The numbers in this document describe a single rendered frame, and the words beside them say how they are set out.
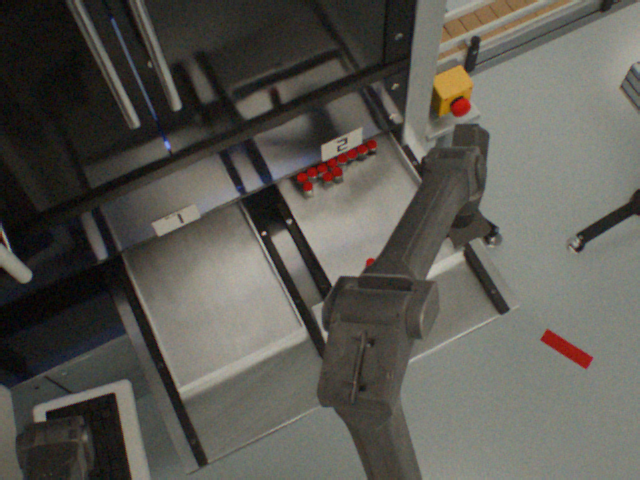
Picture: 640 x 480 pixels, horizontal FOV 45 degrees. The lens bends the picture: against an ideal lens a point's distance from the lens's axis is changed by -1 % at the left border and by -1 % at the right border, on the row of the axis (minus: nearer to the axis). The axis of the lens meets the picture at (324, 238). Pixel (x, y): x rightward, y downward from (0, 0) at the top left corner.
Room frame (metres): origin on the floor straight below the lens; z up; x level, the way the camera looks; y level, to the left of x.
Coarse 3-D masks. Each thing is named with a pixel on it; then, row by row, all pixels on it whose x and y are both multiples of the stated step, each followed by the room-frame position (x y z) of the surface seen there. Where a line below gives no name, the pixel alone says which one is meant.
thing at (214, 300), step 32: (192, 224) 0.66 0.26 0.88; (224, 224) 0.65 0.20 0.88; (128, 256) 0.60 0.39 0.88; (160, 256) 0.60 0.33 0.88; (192, 256) 0.59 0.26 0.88; (224, 256) 0.58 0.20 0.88; (256, 256) 0.58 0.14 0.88; (160, 288) 0.53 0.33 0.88; (192, 288) 0.52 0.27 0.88; (224, 288) 0.52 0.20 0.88; (256, 288) 0.51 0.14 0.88; (160, 320) 0.46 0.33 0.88; (192, 320) 0.46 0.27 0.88; (224, 320) 0.45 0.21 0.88; (256, 320) 0.45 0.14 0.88; (288, 320) 0.44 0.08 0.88; (192, 352) 0.39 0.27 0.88; (224, 352) 0.39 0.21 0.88; (256, 352) 0.38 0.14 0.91; (192, 384) 0.33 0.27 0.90
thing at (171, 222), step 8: (184, 208) 0.62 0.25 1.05; (192, 208) 0.62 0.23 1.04; (168, 216) 0.60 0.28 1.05; (176, 216) 0.61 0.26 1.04; (184, 216) 0.61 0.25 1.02; (192, 216) 0.62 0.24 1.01; (200, 216) 0.62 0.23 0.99; (152, 224) 0.59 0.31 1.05; (160, 224) 0.60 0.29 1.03; (168, 224) 0.60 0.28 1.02; (176, 224) 0.60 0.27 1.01; (184, 224) 0.61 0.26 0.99; (160, 232) 0.59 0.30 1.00; (168, 232) 0.60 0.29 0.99
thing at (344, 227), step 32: (384, 160) 0.77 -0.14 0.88; (288, 192) 0.71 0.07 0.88; (320, 192) 0.70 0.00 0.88; (352, 192) 0.70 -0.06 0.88; (384, 192) 0.69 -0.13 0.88; (320, 224) 0.63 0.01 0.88; (352, 224) 0.63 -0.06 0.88; (384, 224) 0.62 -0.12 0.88; (320, 256) 0.57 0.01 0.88; (352, 256) 0.56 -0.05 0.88; (448, 256) 0.53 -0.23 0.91
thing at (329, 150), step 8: (360, 128) 0.75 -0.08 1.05; (344, 136) 0.74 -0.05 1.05; (352, 136) 0.74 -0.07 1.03; (360, 136) 0.75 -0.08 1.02; (328, 144) 0.72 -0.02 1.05; (336, 144) 0.73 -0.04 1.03; (344, 144) 0.74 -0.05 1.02; (352, 144) 0.74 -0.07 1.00; (328, 152) 0.72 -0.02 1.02; (336, 152) 0.73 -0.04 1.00
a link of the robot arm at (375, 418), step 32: (352, 288) 0.27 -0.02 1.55; (352, 320) 0.23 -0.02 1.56; (384, 320) 0.22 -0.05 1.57; (352, 352) 0.19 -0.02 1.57; (384, 352) 0.19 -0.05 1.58; (320, 384) 0.17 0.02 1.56; (352, 384) 0.16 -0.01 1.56; (384, 384) 0.16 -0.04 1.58; (352, 416) 0.14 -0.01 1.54; (384, 416) 0.13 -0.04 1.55; (384, 448) 0.11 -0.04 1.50
